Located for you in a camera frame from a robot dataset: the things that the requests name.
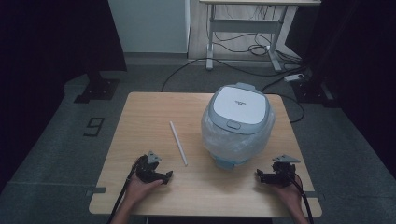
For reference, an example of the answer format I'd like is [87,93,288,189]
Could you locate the white lidded trash bin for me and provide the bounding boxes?
[200,81,276,171]

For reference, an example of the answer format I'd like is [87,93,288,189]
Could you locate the person's right hand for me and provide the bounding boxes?
[274,175,304,216]

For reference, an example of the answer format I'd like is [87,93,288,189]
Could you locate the long black floor cable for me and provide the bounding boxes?
[161,57,307,93]

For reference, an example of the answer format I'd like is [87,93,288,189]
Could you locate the grey tape strip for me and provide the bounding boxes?
[86,186,107,197]
[304,190,325,201]

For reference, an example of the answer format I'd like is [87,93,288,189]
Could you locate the clear plastic bin liner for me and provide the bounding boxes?
[201,106,276,164]

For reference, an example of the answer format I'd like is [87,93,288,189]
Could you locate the white desk frame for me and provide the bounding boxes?
[199,0,322,73]

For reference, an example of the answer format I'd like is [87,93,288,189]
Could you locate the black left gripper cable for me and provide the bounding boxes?
[106,157,142,224]

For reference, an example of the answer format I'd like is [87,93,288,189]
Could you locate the dark curtain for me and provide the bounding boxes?
[285,0,396,171]
[0,0,128,190]

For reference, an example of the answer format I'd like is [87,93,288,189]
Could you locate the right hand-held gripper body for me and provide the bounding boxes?
[264,154,302,188]

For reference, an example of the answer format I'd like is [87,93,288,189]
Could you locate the tangled black cables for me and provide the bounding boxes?
[214,6,303,64]

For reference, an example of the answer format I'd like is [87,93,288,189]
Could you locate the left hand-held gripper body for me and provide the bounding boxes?
[134,150,163,184]

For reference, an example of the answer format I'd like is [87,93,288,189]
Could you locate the person's left hand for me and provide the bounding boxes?
[124,172,164,207]

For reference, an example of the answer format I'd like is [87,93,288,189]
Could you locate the black floor cable loop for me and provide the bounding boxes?
[261,74,305,124]

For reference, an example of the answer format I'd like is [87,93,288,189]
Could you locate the white power strip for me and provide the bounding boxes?
[283,73,305,83]

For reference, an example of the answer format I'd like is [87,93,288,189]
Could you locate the white straw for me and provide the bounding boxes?
[169,120,189,167]

